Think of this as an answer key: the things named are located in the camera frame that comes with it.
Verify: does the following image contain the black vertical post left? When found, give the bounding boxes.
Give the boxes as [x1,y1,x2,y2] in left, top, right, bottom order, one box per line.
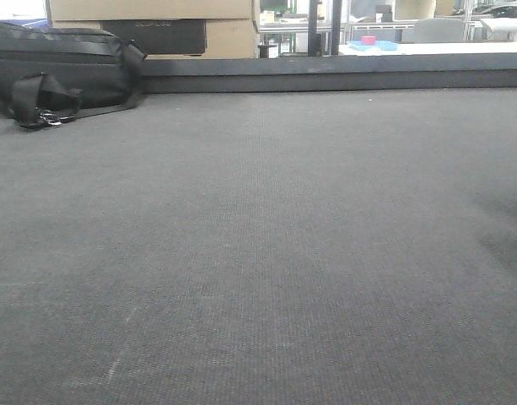
[307,0,322,57]

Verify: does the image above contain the black vertical post right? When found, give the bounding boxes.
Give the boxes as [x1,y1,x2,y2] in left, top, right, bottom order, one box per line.
[331,0,342,56]

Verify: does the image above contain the black fabric bag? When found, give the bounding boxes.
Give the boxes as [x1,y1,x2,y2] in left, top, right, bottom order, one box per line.
[0,22,146,129]

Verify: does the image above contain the red block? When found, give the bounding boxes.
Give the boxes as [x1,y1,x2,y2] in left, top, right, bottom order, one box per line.
[361,35,376,46]

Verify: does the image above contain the dark raised platform edge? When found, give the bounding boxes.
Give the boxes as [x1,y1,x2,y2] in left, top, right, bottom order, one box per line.
[142,52,517,95]

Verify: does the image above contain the lower cardboard box black label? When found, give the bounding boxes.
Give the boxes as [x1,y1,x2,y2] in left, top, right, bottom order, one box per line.
[52,19,259,59]

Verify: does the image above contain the upper cardboard box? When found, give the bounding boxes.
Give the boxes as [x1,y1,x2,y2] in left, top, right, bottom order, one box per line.
[47,0,260,21]

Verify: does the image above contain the black vertical post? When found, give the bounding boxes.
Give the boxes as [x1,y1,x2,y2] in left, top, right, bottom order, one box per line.
[331,0,342,56]
[307,0,322,57]

